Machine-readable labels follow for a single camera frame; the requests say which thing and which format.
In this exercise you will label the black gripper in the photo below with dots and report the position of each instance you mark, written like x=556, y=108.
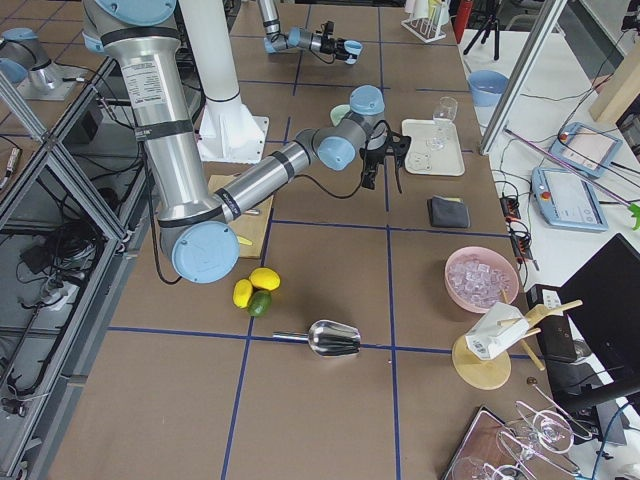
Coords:
x=373, y=155
x=332, y=46

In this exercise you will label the light blue plastic cup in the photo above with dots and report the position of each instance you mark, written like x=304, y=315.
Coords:
x=352, y=50

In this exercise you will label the green ceramic bowl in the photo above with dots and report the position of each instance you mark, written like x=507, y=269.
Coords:
x=338, y=112

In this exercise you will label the blue bowl with fork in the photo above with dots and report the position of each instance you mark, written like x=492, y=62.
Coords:
x=487, y=87

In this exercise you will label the pink bowl of ice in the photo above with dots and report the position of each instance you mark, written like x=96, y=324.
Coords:
x=477, y=277

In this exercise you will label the shiny metal ice scoop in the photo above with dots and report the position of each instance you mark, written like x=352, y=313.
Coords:
x=327, y=338

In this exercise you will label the beige bear serving tray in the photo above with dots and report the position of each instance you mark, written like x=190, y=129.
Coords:
x=420, y=160

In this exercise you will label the dark grey folded cloth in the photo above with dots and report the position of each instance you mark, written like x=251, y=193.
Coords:
x=447, y=213

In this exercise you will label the clear wine glass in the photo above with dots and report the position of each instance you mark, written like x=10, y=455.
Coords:
x=443, y=117

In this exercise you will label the wooden cutting board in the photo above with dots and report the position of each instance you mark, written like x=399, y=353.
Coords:
x=254, y=228

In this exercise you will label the red cylinder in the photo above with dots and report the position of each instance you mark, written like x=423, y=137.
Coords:
x=461, y=19

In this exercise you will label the yellow plastic knife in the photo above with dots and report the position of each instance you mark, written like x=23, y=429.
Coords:
x=244, y=241

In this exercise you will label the yellow lemon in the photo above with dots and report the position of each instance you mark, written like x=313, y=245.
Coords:
x=242, y=293
x=265, y=278

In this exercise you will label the black tripod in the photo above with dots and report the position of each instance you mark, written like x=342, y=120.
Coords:
x=490, y=26

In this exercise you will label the green lime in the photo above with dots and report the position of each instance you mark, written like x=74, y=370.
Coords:
x=259, y=303

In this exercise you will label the blue teach pendant tablet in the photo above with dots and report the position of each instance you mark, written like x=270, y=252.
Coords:
x=567, y=202

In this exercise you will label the wooden stand with carton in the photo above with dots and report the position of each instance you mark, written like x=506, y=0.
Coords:
x=480, y=357

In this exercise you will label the black monitor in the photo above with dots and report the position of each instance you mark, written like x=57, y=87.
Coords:
x=608, y=320

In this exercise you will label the upturned wine glasses rack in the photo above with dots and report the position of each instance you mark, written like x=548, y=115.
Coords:
x=534, y=445

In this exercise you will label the white wire cup rack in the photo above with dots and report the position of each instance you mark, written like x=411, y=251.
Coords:
x=426, y=19

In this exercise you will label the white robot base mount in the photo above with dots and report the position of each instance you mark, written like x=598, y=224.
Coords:
x=228, y=131

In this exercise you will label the aluminium frame post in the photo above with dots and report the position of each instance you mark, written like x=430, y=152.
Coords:
x=542, y=28

